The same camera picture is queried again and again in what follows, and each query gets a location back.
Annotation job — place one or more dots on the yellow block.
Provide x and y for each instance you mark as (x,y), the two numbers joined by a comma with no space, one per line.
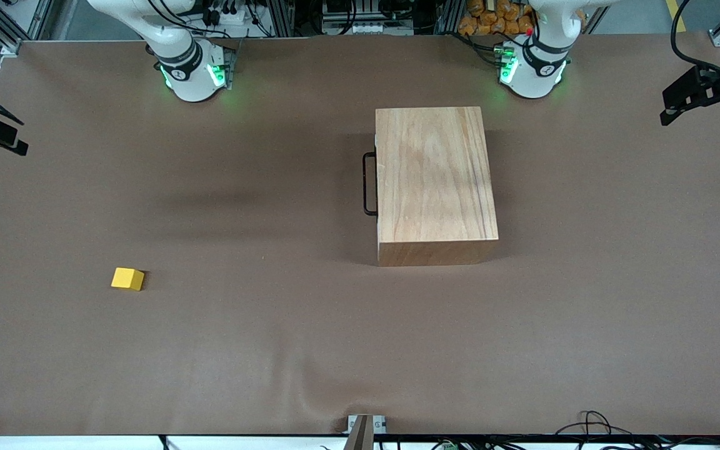
(127,279)

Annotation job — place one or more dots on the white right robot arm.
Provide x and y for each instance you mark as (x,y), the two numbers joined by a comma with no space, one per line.
(188,81)

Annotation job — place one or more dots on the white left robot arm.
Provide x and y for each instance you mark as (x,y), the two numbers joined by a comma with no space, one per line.
(532,81)

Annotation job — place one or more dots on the wooden drawer cabinet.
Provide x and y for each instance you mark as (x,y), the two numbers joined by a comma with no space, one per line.
(435,181)

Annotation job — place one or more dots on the pile of orange objects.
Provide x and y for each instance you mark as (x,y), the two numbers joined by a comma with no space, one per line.
(485,25)

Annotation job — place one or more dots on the white power strip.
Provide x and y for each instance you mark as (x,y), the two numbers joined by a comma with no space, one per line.
(229,17)

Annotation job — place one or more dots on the brown table cloth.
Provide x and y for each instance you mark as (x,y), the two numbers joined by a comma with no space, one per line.
(210,350)

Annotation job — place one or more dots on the grey equipment rack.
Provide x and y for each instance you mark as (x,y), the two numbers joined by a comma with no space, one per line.
(360,28)

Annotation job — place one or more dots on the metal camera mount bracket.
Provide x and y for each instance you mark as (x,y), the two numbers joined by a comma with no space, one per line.
(363,434)

